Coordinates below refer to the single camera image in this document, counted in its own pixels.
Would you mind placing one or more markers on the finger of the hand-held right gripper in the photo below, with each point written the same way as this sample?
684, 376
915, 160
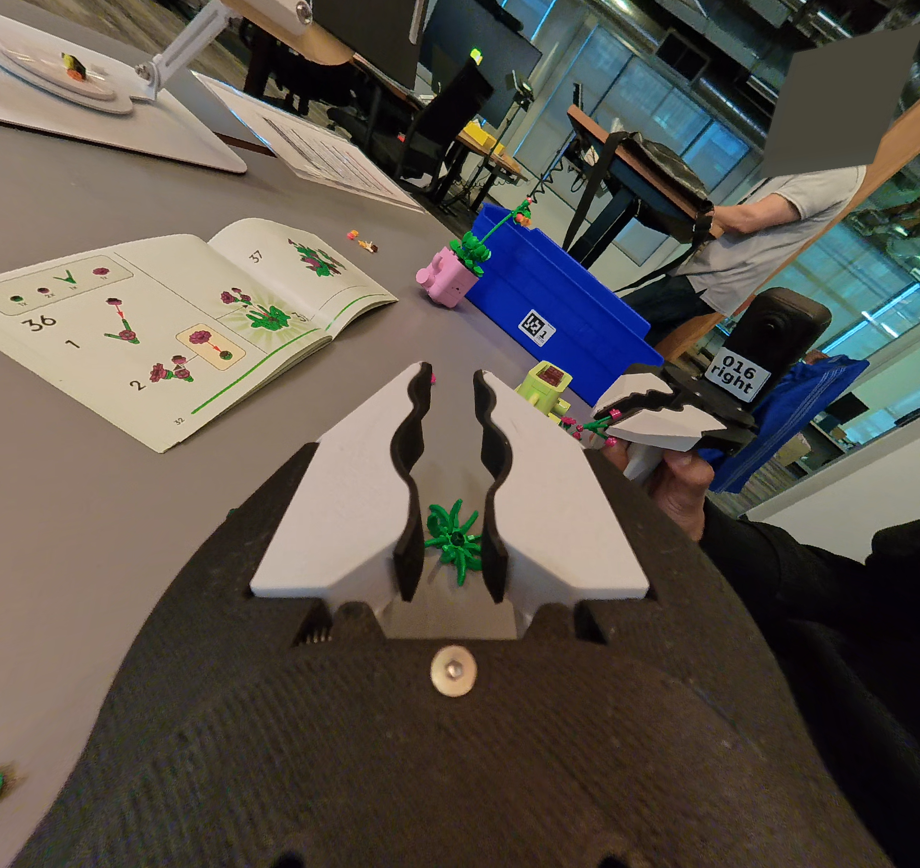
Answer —
629, 381
661, 431

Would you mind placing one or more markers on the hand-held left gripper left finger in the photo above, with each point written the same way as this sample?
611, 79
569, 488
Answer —
338, 523

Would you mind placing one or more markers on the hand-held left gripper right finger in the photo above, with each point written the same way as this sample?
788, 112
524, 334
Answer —
568, 523

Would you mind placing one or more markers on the green stem with pink flowers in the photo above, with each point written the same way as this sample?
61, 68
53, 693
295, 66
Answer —
593, 424

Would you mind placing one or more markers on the pink toy flower pot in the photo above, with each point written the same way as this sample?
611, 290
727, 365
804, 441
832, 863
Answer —
445, 278

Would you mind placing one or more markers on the person's right forearm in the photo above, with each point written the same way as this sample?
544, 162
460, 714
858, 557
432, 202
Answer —
762, 559

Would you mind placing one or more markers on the person's right hand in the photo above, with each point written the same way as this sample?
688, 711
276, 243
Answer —
683, 487

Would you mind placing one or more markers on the lime toy flower pot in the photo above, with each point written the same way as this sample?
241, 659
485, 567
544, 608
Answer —
543, 386

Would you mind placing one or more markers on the blue fabric bag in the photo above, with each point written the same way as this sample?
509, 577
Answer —
805, 408

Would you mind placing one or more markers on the blue plastic bin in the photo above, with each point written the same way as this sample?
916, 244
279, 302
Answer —
560, 285

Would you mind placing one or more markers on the black bag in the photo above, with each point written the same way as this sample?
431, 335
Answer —
668, 178

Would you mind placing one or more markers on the wooden desk with black legs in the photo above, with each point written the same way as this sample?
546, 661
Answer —
589, 127

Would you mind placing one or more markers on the small yellow bin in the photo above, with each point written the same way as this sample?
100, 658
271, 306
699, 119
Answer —
480, 138

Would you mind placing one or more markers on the toy instruction booklet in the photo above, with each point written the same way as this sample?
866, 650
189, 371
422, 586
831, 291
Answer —
72, 379

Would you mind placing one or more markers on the black office chair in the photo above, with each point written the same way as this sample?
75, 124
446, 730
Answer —
460, 120

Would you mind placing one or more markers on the black screen panel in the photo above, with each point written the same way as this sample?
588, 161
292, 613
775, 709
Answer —
489, 48

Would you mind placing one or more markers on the printed paper sheet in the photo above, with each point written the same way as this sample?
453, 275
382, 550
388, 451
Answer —
323, 156

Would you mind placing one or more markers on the white book stand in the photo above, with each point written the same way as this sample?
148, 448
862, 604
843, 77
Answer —
180, 142

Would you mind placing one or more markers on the black board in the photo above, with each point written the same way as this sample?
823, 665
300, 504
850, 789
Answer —
359, 5

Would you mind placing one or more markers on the small orange black toy piece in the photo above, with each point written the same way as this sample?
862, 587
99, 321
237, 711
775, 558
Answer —
74, 66

